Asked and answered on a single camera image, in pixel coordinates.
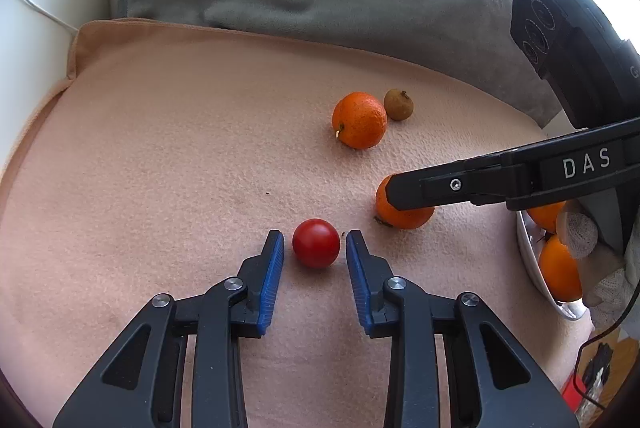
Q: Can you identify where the large speckled orange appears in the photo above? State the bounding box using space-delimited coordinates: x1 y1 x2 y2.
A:
526 201 566 234

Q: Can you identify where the mandarin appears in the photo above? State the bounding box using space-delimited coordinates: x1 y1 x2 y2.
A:
331 92 387 150
375 176 435 230

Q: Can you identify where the floral white plate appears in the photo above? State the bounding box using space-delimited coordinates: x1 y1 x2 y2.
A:
515 209 591 321

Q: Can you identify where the white gloved right hand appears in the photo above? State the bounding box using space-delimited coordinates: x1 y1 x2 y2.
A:
556 201 639 330

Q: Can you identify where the brown longan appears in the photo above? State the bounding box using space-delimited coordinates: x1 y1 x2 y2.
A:
383 88 414 122

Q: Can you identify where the pink blanket table cover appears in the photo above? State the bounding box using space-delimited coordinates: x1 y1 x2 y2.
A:
1 21 591 426

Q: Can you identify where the right black camera box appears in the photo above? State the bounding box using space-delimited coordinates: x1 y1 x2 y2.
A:
511 0 639 129

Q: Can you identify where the white cable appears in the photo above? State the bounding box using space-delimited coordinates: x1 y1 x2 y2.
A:
2 0 82 34

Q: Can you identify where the smooth orange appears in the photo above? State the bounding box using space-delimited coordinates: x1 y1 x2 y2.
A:
538 235 582 303

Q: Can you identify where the cherry tomato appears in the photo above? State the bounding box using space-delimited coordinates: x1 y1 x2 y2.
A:
292 218 341 269

